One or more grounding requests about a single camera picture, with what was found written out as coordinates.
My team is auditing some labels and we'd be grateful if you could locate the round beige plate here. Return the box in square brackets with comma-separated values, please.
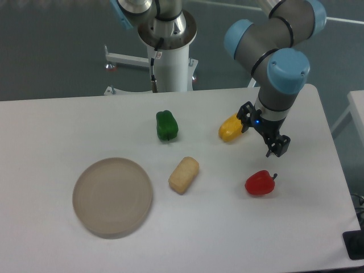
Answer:
[72, 158, 153, 239]

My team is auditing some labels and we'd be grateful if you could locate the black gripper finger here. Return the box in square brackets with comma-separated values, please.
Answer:
[237, 101, 254, 133]
[266, 134, 291, 158]

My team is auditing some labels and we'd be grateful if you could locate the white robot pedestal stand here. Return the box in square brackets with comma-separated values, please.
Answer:
[103, 10, 200, 96]

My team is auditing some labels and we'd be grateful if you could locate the white side table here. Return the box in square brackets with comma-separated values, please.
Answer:
[330, 90, 364, 142]

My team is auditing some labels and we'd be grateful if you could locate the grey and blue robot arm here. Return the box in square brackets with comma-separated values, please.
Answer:
[110, 1, 326, 156]

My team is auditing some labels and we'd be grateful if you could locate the yellow bell pepper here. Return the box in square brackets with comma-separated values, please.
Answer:
[218, 113, 243, 142]

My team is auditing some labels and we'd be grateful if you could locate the beige bread loaf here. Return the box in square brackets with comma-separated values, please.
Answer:
[168, 156, 200, 195]

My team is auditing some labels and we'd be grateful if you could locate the red bell pepper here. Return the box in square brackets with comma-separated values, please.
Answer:
[245, 170, 278, 196]

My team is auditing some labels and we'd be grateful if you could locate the black cable on pedestal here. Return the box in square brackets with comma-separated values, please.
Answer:
[149, 38, 164, 93]

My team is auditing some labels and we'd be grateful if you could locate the green bell pepper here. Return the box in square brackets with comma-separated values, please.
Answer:
[156, 110, 179, 141]

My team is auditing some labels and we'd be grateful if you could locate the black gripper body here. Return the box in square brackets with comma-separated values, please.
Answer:
[251, 109, 286, 148]

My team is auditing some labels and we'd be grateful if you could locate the black device at table edge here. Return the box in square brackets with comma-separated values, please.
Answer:
[342, 230, 364, 260]

